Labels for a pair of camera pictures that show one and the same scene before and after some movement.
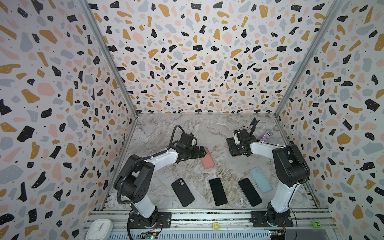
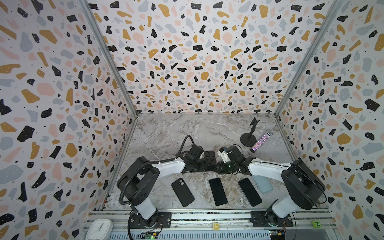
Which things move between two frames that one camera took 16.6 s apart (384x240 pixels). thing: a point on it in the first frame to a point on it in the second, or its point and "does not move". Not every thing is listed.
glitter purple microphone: [265, 136] does not move
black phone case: [182, 192] does not move
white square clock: [100, 229] does not move
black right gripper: [247, 133] to [229, 163]
